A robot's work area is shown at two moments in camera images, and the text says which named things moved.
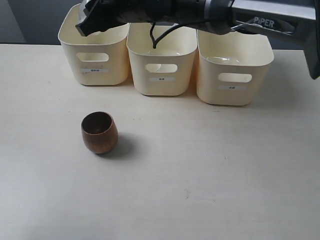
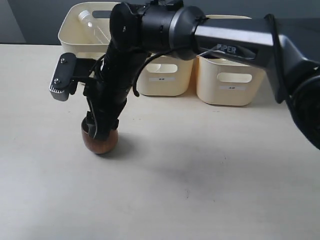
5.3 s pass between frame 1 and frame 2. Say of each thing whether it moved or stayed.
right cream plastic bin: stayed
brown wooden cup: stayed
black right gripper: moved
